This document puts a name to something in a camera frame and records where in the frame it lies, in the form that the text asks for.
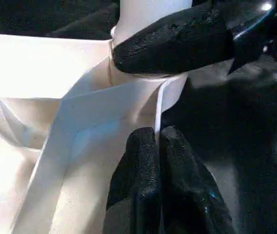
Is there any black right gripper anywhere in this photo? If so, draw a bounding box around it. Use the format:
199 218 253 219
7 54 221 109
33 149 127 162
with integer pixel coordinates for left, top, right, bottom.
212 0 277 75

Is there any white plastic table leg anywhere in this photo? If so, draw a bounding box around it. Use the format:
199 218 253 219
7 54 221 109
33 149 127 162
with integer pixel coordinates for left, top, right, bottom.
109 0 194 79

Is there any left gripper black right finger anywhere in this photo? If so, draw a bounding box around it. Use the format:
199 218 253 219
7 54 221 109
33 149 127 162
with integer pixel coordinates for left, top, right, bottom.
158 125 237 234

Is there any black work mat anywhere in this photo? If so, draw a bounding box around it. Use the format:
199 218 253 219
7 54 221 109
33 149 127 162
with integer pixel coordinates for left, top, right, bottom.
0 0 277 234

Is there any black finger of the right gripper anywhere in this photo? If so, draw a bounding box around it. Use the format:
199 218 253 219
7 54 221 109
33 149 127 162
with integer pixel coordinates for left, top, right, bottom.
111 2 237 77

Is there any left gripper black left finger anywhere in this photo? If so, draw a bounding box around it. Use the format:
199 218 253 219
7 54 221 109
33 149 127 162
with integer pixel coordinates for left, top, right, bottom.
102 128 162 234

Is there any white plastic table top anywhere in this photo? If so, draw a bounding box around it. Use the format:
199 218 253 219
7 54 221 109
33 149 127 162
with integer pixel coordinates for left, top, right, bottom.
0 33 189 234

